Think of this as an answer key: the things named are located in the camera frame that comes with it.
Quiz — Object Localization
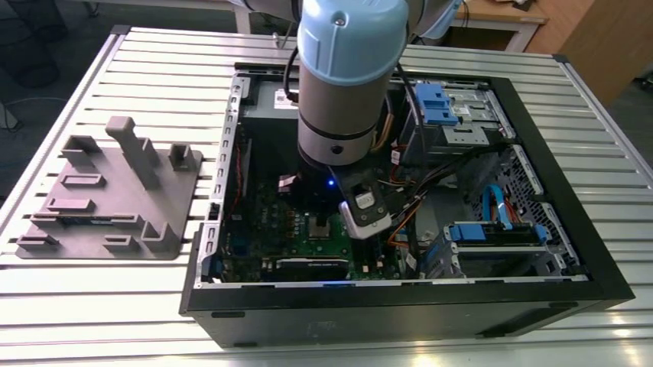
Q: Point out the silver CPU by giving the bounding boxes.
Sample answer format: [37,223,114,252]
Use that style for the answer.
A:
[304,223,333,241]

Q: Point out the green motherboard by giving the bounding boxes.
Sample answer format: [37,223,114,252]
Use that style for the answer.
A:
[219,179,404,282]

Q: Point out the grey power supply unit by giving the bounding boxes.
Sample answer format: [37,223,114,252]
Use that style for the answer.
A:
[239,82,303,180]

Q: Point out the black graphics card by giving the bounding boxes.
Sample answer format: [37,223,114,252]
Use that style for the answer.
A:
[275,258,351,282]

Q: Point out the blue port connector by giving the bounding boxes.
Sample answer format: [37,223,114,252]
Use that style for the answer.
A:
[229,233,252,256]

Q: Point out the metal drive cage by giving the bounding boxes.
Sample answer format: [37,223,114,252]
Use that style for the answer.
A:
[404,82,516,161]

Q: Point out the blue drive latch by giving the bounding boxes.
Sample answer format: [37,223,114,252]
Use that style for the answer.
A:
[415,82,460,126]

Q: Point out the hard disk in blue carrier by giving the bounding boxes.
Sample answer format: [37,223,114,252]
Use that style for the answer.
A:
[443,222,551,249]

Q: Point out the metal disk bay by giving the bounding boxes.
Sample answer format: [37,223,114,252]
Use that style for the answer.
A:
[420,223,570,280]

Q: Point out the black PC case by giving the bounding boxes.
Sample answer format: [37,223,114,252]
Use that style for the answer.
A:
[177,60,636,349]

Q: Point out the grey parts rack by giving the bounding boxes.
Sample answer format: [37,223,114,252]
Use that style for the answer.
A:
[14,116,205,261]

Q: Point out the dark RAM stick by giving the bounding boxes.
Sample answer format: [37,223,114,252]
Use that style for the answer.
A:
[49,216,137,227]

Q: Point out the wooden desk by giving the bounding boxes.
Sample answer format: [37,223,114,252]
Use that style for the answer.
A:
[447,0,551,53]

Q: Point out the black office chair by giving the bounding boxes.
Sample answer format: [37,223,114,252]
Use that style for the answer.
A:
[0,0,70,91]

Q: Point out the wooden cabinet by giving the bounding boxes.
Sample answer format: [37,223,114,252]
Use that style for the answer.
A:
[524,0,653,108]

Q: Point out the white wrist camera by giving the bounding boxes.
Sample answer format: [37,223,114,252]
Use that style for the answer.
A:
[337,182,395,241]

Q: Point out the orange yellow wire bundle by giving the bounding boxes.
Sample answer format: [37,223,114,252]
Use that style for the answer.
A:
[387,162,408,187]

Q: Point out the black cable bundle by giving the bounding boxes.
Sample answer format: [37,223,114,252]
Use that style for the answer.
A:
[381,143,514,230]

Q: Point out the blue data wire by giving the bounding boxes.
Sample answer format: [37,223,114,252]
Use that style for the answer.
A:
[480,183,516,231]

